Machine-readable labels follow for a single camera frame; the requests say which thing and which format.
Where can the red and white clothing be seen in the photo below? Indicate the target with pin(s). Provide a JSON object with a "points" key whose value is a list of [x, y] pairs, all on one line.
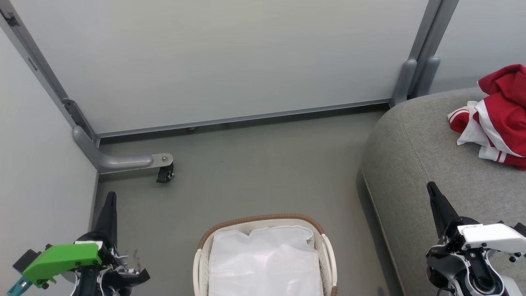
{"points": [[507, 111]]}

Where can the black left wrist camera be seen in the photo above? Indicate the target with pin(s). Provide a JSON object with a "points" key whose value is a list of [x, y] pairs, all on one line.
{"points": [[26, 257]]}

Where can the grey fabric sofa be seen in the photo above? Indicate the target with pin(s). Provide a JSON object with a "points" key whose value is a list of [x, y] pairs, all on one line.
{"points": [[411, 164]]}

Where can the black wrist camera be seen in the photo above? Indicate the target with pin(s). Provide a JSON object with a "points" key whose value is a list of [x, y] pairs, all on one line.
{"points": [[26, 257], [521, 229]]}

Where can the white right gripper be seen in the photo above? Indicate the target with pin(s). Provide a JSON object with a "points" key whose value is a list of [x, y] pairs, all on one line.
{"points": [[489, 238]]}

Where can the grey partition bottom rail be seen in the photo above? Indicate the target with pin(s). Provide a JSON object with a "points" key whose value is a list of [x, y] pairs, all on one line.
{"points": [[246, 118]]}

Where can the grey upright partition foot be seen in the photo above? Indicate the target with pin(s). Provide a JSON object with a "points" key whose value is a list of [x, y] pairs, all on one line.
{"points": [[429, 76], [404, 82]]}

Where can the grey slotted partition frame post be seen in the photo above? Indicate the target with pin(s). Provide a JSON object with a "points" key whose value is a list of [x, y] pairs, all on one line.
{"points": [[43, 68]]}

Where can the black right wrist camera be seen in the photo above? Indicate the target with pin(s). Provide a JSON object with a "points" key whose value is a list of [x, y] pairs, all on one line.
{"points": [[521, 229]]}

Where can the white laundry basket brown rim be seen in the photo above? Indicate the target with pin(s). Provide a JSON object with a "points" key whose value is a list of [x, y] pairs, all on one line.
{"points": [[328, 255]]}

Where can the grey curved partition foot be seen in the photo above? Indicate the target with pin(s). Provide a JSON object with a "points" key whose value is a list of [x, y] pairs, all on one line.
{"points": [[119, 162]]}

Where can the grey double partition frame post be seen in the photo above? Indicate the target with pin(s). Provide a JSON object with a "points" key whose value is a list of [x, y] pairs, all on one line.
{"points": [[435, 24]]}

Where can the black caster wheel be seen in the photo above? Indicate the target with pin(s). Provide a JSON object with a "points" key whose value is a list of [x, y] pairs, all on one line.
{"points": [[164, 174]]}

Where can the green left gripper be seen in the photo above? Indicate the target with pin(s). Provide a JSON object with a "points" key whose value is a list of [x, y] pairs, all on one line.
{"points": [[61, 259]]}

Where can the white basket liner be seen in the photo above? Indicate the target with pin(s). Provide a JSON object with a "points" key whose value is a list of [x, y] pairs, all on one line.
{"points": [[263, 263]]}

